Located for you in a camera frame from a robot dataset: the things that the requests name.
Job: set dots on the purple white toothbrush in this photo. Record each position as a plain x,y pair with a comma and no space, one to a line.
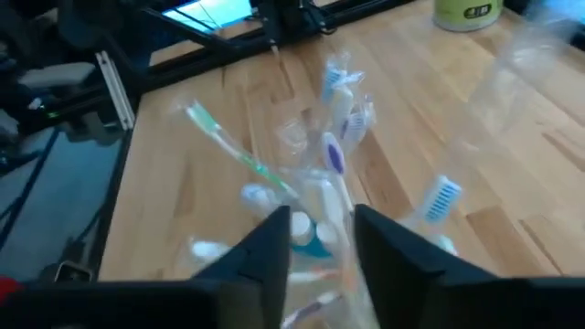
334,157
354,128

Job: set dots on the orange white toothbrush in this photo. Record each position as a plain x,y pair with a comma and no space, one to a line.
208,250
315,275

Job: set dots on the black aluminium table frame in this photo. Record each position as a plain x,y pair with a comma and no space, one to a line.
192,59

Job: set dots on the clear acrylic organizer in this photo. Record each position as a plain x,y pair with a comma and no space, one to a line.
311,183

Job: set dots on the green disinfecting wipes canister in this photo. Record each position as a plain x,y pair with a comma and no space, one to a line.
466,13

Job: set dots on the blue white toothbrush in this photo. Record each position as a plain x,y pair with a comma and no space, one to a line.
441,198
333,87

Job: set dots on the red object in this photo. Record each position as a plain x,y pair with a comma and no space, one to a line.
9,289

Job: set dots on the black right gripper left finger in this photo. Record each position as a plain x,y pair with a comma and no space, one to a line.
247,288

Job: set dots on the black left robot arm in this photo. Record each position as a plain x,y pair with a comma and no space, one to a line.
288,16

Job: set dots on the teal mouthwash bottle white cap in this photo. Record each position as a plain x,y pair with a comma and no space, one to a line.
326,235
301,228

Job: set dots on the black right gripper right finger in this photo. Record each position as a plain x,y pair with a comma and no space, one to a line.
425,288

